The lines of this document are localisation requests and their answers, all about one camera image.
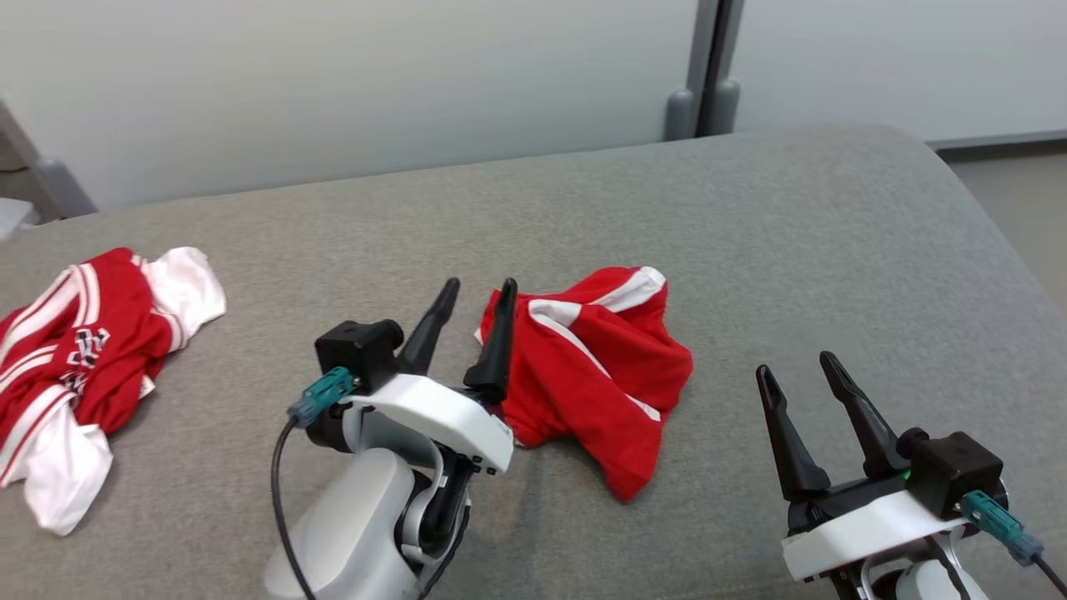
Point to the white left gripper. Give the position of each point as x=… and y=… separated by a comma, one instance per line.
x=433, y=412

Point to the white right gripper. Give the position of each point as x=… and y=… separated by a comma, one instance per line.
x=859, y=525

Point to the red shorts with white stripe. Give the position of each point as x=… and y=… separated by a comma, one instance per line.
x=592, y=375

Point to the red and white jersey shirt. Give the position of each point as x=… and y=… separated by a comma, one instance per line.
x=108, y=333

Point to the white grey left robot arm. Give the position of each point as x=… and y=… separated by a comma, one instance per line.
x=358, y=525

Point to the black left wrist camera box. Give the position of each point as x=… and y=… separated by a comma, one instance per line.
x=358, y=346

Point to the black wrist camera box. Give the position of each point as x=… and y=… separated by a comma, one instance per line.
x=954, y=471
x=358, y=346

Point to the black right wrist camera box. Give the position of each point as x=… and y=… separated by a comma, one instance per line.
x=954, y=471

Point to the grey partition post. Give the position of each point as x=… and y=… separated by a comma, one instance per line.
x=708, y=75

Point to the grey slanted frame leg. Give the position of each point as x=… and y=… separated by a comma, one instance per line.
x=50, y=179

